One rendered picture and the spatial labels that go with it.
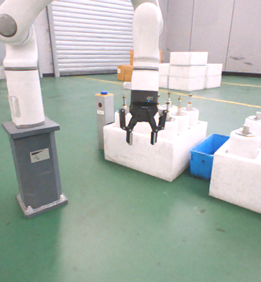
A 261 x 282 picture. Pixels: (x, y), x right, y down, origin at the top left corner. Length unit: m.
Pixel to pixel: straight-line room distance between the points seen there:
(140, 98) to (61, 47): 5.49
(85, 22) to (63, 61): 1.10
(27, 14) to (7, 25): 0.06
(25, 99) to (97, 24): 5.84
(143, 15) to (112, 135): 0.65
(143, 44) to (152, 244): 0.55
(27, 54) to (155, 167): 0.65
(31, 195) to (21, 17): 0.53
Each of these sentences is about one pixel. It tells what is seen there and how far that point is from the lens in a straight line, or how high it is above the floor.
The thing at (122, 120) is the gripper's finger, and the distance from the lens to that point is 0.62.
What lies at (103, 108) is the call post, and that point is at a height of 0.25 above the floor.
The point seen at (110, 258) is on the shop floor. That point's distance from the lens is 0.70.
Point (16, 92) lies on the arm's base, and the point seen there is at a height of 0.41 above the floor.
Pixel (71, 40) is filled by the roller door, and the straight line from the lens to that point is 6.17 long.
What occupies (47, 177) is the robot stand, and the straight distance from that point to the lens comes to 0.84.
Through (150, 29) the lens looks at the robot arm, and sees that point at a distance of 0.62.
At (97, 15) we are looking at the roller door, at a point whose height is 1.41.
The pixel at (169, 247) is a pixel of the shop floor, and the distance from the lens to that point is 0.73.
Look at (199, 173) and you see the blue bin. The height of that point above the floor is 0.02.
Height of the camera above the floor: 0.52
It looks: 20 degrees down
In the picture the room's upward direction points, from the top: straight up
